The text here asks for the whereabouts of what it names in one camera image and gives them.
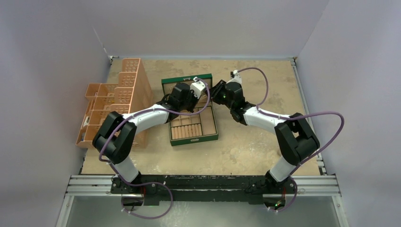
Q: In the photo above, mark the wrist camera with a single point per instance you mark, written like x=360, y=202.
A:
x=235, y=77
x=198, y=87

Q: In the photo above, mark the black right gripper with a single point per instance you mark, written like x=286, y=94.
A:
x=215, y=91

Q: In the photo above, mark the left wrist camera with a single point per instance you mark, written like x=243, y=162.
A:
x=198, y=87

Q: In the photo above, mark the orange plastic tiered organizer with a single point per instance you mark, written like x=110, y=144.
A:
x=131, y=93

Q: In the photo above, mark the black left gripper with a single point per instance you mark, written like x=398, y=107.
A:
x=195, y=99

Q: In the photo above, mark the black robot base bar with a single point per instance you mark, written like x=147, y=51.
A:
x=253, y=189

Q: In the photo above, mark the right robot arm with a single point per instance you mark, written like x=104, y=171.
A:
x=295, y=137

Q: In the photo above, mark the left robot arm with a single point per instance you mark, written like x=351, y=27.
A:
x=115, y=136

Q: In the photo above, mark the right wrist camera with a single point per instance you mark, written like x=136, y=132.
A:
x=235, y=77

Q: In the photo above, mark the green jewelry box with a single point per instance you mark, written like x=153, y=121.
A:
x=197, y=128

